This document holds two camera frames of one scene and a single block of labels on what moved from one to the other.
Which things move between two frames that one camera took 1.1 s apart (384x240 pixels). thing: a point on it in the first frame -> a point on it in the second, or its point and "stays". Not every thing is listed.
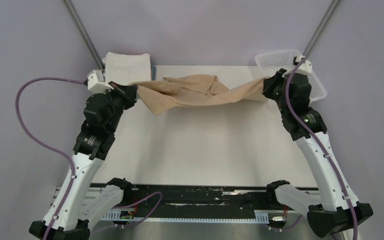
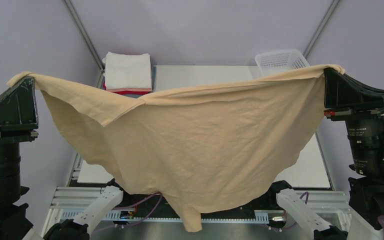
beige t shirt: x=156 y=96 -> x=200 y=151
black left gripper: x=128 y=93 -> x=14 y=112
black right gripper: x=269 y=83 -> x=342 y=90
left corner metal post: x=85 y=33 stays
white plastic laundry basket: x=269 y=62 stays
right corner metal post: x=320 y=26 stays
